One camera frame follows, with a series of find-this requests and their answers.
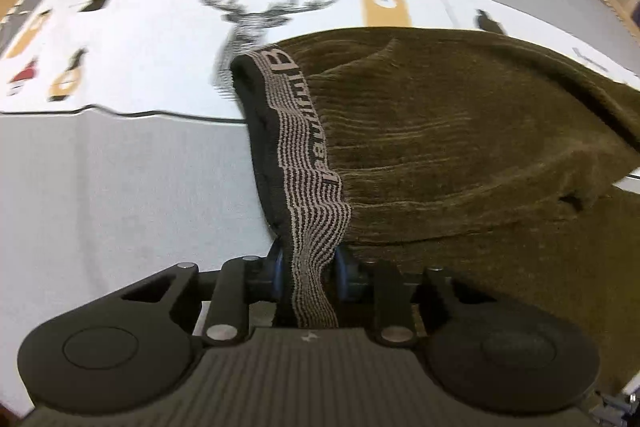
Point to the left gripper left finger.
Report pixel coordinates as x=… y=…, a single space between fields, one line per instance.
x=137 y=344

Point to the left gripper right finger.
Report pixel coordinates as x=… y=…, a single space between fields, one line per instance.
x=482 y=347

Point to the dark olive corduroy pants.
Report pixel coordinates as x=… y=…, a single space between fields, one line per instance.
x=493 y=157

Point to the grey mattress cover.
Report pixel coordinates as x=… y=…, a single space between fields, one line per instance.
x=92 y=200

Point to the white printed deer bedsheet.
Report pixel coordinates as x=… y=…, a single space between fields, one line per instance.
x=135 y=57

